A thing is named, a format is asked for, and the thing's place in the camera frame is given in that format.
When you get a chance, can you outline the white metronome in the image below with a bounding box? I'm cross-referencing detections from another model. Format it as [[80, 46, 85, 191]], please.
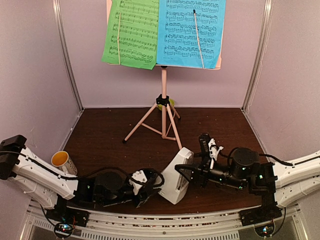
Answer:
[[158, 147, 194, 205]]

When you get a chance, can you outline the pink folding music stand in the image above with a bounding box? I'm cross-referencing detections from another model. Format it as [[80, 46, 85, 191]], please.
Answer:
[[106, 0, 223, 151]]

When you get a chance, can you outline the blue sheet music paper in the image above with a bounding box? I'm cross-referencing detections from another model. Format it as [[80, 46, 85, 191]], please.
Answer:
[[156, 0, 226, 69]]

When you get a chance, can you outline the green sheet music paper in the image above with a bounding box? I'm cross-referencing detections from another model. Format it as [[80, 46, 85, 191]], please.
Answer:
[[101, 0, 159, 70]]

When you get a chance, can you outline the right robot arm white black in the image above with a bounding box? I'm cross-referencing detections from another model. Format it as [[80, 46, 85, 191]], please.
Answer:
[[174, 147, 320, 221]]

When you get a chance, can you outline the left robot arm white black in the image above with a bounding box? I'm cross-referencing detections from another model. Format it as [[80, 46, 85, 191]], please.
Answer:
[[0, 135, 165, 222]]

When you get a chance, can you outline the yellow-green plastic bowl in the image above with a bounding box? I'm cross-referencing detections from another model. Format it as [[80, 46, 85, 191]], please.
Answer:
[[157, 98, 175, 111]]

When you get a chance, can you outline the white patterned mug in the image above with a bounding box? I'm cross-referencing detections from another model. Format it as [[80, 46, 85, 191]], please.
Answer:
[[51, 150, 78, 175]]

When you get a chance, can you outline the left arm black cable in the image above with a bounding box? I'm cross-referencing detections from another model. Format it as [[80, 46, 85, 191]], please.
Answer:
[[0, 144, 166, 191]]

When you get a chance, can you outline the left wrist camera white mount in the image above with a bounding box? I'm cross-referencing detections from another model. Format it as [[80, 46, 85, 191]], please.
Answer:
[[129, 170, 147, 196]]

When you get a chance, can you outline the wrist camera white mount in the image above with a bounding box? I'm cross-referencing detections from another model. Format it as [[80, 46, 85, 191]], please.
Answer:
[[129, 170, 147, 196], [198, 133, 224, 170]]

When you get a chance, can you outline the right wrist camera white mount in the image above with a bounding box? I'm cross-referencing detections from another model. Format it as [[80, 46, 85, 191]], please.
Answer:
[[198, 133, 224, 170]]

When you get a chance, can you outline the front aluminium rail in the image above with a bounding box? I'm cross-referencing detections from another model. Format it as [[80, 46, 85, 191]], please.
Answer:
[[18, 199, 311, 240]]

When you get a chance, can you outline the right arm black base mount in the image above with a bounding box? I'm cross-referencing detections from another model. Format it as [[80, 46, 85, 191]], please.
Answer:
[[239, 194, 282, 226]]

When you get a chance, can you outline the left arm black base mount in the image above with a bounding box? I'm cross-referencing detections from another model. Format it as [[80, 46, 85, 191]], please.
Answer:
[[46, 196, 90, 227]]

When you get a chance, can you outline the right aluminium corner post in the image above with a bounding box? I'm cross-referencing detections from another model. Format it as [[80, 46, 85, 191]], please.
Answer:
[[242, 0, 273, 113]]

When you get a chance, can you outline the aluminium corner post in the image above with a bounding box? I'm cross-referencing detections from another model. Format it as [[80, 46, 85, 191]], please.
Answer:
[[242, 0, 273, 113], [52, 0, 84, 112]]

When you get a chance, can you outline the left aluminium corner post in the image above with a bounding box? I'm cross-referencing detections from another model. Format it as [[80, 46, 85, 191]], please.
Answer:
[[52, 0, 84, 112]]

